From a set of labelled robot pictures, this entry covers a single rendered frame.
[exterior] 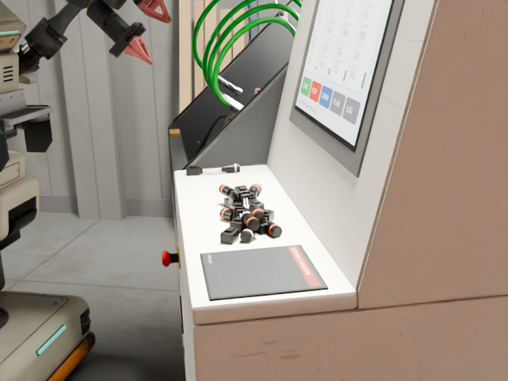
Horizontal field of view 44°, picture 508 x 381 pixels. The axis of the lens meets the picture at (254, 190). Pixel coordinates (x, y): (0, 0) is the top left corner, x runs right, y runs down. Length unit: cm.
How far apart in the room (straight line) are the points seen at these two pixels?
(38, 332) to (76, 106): 209
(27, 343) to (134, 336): 63
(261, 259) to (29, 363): 141
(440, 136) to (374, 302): 24
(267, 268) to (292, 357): 13
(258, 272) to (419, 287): 22
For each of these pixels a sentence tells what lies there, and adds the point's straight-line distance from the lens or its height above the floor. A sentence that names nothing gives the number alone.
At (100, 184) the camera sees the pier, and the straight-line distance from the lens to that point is 419.
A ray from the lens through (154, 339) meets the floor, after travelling 275.
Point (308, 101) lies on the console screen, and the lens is 121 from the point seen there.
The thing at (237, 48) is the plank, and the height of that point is 110.
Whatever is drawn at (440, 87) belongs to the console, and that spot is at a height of 124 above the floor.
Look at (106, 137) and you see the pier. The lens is 408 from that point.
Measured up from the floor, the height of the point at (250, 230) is 100.
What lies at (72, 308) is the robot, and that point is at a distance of 249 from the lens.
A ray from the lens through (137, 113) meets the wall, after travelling 409.
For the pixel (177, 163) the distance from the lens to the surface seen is 166.
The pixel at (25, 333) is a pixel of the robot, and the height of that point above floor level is 28.
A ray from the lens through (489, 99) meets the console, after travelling 85.
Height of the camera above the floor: 135
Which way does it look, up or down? 17 degrees down
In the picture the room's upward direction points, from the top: 2 degrees counter-clockwise
